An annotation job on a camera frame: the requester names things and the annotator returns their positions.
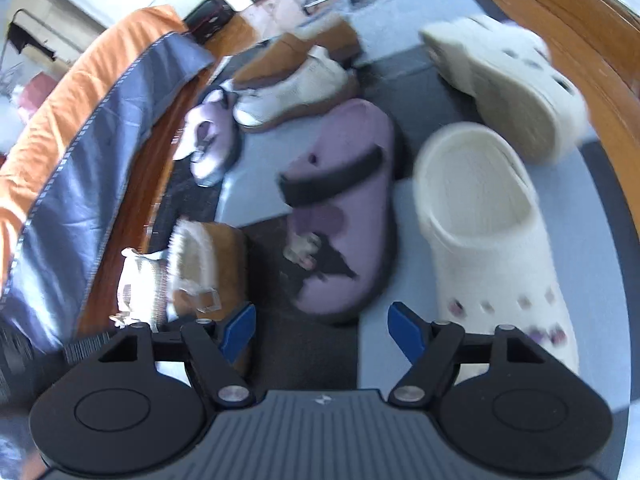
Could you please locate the white clog with purple charms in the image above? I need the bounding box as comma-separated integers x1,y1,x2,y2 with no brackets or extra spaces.
413,122,579,372

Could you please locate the brown fur-lined slipper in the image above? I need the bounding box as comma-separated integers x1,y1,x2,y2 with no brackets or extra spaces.
167,219,246,322
232,12,361,90

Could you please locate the small lilac shoe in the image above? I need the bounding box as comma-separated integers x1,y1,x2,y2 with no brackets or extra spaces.
174,87,241,188

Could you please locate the orange and grey bedding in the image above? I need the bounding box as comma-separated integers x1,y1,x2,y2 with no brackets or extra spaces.
0,4,216,406

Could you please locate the white knit sneaker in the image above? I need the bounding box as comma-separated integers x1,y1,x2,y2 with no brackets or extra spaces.
233,46,359,132

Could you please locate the purple sandal black strap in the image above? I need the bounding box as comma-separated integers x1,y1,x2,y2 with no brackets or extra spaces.
278,97,399,323

